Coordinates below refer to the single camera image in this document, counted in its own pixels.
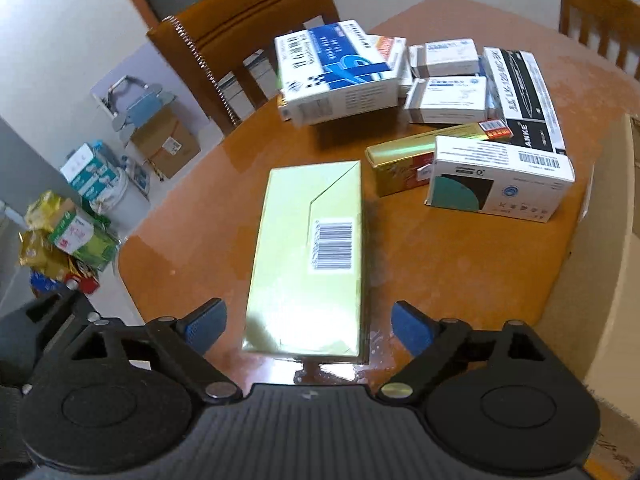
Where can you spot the wooden desktop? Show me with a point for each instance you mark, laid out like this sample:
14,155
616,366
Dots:
450,270

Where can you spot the yellow bags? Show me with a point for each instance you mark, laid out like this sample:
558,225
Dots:
37,255

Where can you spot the teal and white carton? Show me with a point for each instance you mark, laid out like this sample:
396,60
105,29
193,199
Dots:
90,170

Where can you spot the white box with blue graphic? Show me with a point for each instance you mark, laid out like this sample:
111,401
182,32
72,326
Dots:
340,70

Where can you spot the small white box blue stripe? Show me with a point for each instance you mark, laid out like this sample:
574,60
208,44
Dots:
445,100
450,57

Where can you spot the wooden chair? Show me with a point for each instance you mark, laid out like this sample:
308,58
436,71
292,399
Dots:
590,5
260,15

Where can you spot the white box with teal circle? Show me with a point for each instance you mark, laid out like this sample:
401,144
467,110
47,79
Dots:
500,195

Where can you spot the green and white carton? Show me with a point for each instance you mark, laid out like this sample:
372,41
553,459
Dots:
85,240

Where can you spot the metal bracket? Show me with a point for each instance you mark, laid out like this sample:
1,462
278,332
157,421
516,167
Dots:
122,92

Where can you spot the gold long box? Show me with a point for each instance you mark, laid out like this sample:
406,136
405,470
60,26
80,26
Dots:
400,160

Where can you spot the taped cardboard box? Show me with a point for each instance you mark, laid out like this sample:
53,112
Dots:
165,145

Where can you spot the cardboard carton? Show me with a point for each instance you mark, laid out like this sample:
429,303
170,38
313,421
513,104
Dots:
615,310

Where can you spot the red and blue package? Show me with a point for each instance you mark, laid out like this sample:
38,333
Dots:
85,285

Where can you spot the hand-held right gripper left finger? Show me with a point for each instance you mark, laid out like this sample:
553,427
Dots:
207,325

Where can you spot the light green bear box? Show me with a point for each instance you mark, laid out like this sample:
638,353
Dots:
300,260

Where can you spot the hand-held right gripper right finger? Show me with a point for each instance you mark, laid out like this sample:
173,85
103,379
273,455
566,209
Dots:
410,327

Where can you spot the black and white long box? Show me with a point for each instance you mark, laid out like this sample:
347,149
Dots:
530,95

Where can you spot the white bucket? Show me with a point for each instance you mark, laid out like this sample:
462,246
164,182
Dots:
125,195

